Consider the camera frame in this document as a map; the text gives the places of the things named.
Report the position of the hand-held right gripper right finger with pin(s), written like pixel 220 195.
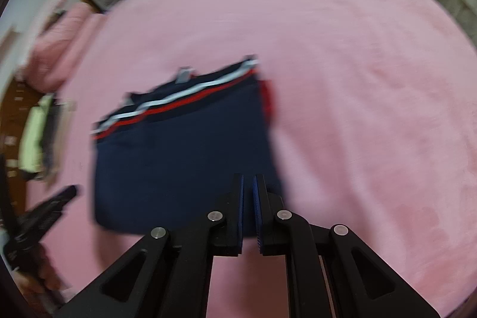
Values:
pixel 257 213

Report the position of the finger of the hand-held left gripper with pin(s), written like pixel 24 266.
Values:
pixel 52 208

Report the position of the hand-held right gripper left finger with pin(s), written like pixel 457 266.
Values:
pixel 241 213

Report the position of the navy and red baseball jacket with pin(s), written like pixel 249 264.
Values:
pixel 179 161

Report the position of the stack of folded clothes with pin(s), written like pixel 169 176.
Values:
pixel 33 139

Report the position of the wooden bed headboard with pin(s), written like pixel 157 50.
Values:
pixel 11 105

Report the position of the pink bed blanket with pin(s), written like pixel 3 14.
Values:
pixel 354 98

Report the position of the folded pink quilt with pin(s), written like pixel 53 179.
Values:
pixel 59 46

